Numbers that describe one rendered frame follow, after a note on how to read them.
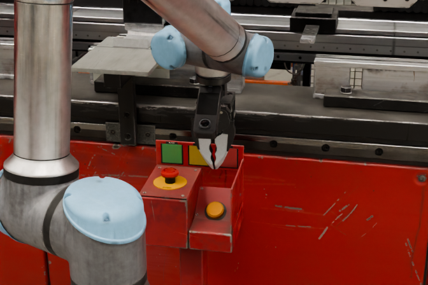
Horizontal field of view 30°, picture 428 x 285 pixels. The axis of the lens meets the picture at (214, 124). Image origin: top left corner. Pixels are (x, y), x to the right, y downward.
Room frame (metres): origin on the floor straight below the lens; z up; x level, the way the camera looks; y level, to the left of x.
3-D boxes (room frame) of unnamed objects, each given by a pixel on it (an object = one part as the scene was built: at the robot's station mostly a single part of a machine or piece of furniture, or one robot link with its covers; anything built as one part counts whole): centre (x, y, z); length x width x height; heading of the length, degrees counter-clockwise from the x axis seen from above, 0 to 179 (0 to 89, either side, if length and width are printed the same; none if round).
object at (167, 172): (1.55, 0.09, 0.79); 0.04 x 0.04 x 0.04
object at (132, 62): (1.79, 0.20, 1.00); 0.26 x 0.18 x 0.01; 168
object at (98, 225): (1.05, 0.17, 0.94); 0.13 x 0.12 x 0.14; 55
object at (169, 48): (1.42, 0.05, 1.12); 0.11 x 0.11 x 0.08; 55
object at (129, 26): (1.93, 0.17, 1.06); 0.10 x 0.02 x 0.10; 78
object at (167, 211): (1.55, 0.05, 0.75); 0.20 x 0.16 x 0.18; 79
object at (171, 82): (1.87, 0.14, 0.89); 0.30 x 0.05 x 0.03; 78
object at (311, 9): (2.00, -0.25, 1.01); 0.26 x 0.12 x 0.05; 168
